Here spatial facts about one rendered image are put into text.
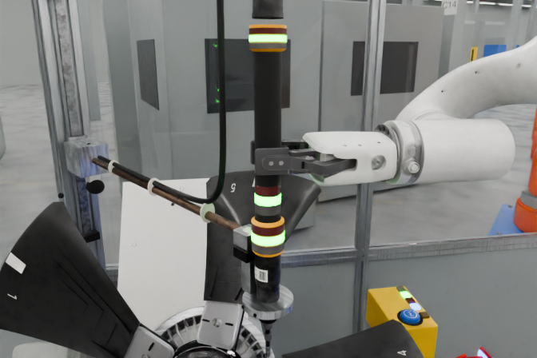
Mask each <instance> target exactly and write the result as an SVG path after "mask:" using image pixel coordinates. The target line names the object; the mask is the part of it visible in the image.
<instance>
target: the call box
mask: <svg viewBox="0 0 537 358"><path fill-rule="evenodd" d="M403 287H404V286H403ZM404 288H405V287H404ZM405 289H406V288H405ZM406 292H408V293H409V294H410V295H411V297H412V298H413V299H414V300H415V302H416V303H417V304H418V305H419V306H420V309H418V310H415V311H416V312H418V313H419V312H426V311H425V310H424V309H423V308H422V306H421V305H420V304H419V303H418V301H417V300H416V299H415V298H414V297H413V295H412V294H411V293H410V292H409V291H408V290H407V289H406ZM405 309H412V307H411V306H410V304H409V303H408V302H407V301H406V300H405V298H403V297H402V295H401V294H400V292H398V290H397V289H396V287H391V288H374V289H369V290H368V301H367V312H366V321H367V322H368V324H369V325H370V327H371V328H372V327H374V326H377V325H379V324H382V323H384V322H387V321H389V320H392V319H394V320H397V321H399V322H400V323H401V324H402V325H403V326H404V327H405V328H406V329H407V330H408V332H409V334H410V335H411V336H412V338H413V340H414V341H415V342H416V344H417V346H418V347H419V349H420V351H421V352H422V354H423V356H424V358H434V357H435V350H436V338H437V331H438V325H437V324H436V323H435V321H434V320H433V319H432V318H431V317H430V318H427V319H423V318H422V317H421V316H420V321H419V322H418V323H408V322H406V321H404V320H402V319H401V317H400V314H401V310H405Z"/></svg>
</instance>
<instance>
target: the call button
mask: <svg viewBox="0 0 537 358"><path fill-rule="evenodd" d="M400 317H401V319H402V320H404V321H406V322H408V323H418V322H419V321H420V315H419V313H418V312H416V311H415V310H414V309H405V310H401V314H400Z"/></svg>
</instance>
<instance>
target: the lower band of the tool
mask: <svg viewBox="0 0 537 358"><path fill-rule="evenodd" d="M252 223H253V224H254V225H255V226H258V227H262V228H274V227H277V226H280V225H282V224H284V218H283V217H281V219H280V221H278V222H275V223H268V224H267V223H260V222H258V221H256V220H255V217H253V218H252ZM252 233H253V232H252ZM253 234H255V233H253ZM281 234H282V233H281ZM281 234H279V235H276V236H272V237H277V236H280V235H281ZM255 235H256V234H255ZM257 236H259V235H257ZM259 237H264V236H259ZM253 243H254V242H253ZM282 243H283V242H281V243H280V244H282ZM254 244H256V243H254ZM280 244H278V245H280ZM256 245H257V244H256ZM260 246H264V247H273V246H277V245H271V246H265V245H260ZM252 251H253V250H252ZM283 251H284V250H283ZM283 251H282V252H283ZM253 252H254V251H253ZM282 252H280V253H278V254H274V255H261V254H258V253H255V252H254V253H255V254H256V255H258V256H260V257H276V256H278V255H280V254H281V253H282Z"/></svg>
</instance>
